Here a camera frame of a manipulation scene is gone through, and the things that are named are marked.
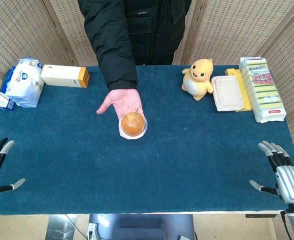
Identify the person's bare hand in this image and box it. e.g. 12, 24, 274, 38
96, 88, 148, 139

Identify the black jacket sleeve forearm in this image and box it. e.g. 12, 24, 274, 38
84, 0, 138, 91

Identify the dark robot base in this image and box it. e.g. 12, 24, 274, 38
87, 214, 196, 240

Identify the beige lidded food container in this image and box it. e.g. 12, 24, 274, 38
210, 76, 245, 113

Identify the white blue tissue pack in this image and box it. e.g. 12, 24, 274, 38
0, 58, 45, 109

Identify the orange jelly cup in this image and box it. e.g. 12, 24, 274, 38
119, 112, 148, 138

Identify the small blue white box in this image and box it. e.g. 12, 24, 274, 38
0, 91, 17, 112

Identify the person's black jacket torso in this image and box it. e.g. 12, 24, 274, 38
77, 0, 192, 66

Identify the packaged sponge multipack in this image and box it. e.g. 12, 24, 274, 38
238, 57, 287, 124

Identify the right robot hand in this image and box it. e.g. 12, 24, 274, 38
249, 140, 294, 204

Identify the yellow plush dinosaur toy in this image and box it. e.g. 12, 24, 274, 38
181, 58, 214, 102

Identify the yellow sponge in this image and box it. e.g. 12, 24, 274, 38
224, 68, 253, 113

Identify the white cable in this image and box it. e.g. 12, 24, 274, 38
64, 214, 88, 240

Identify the blue felt table cloth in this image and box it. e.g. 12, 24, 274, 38
0, 65, 294, 216

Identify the cream orange cardboard box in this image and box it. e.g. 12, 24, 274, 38
40, 64, 90, 89

